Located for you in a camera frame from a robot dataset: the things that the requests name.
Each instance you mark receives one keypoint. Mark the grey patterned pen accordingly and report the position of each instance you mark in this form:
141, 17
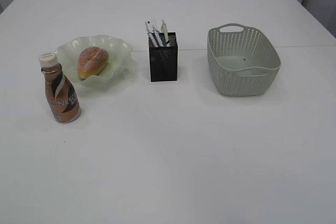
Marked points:
152, 39

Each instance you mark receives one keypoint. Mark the blue grey pen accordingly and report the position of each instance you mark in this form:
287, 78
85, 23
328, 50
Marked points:
157, 35

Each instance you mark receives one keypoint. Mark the yellow green pen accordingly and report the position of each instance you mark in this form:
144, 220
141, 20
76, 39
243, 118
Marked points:
166, 36

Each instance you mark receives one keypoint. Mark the clear plastic ruler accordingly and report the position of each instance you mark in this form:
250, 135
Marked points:
151, 25

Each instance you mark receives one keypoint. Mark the sugared bread roll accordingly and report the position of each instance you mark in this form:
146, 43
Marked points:
91, 61

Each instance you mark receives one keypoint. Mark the brown coffee drink bottle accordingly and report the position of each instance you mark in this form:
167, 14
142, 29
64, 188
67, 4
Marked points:
59, 91

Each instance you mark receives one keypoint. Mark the black mesh pen holder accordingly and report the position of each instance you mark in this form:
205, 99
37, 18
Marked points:
163, 60

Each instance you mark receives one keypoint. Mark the pale green plastic basket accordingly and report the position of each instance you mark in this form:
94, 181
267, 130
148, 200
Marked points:
242, 61

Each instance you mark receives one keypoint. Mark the pale green wavy plate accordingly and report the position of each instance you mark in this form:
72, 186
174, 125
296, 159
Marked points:
119, 57

